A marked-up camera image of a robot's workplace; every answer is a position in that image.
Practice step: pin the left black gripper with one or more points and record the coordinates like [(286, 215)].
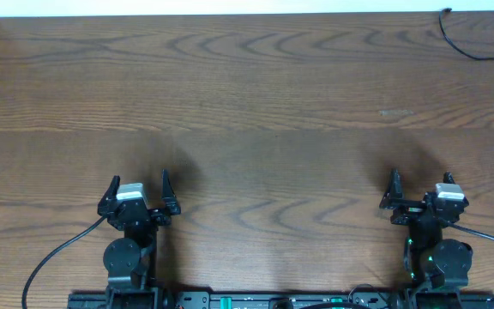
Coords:
[(133, 213)]

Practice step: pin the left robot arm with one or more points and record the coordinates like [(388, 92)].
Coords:
[(130, 260)]

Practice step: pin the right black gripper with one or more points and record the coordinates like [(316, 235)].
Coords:
[(394, 198)]

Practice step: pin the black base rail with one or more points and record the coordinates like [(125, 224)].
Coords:
[(364, 297)]

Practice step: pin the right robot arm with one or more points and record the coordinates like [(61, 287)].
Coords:
[(438, 267)]

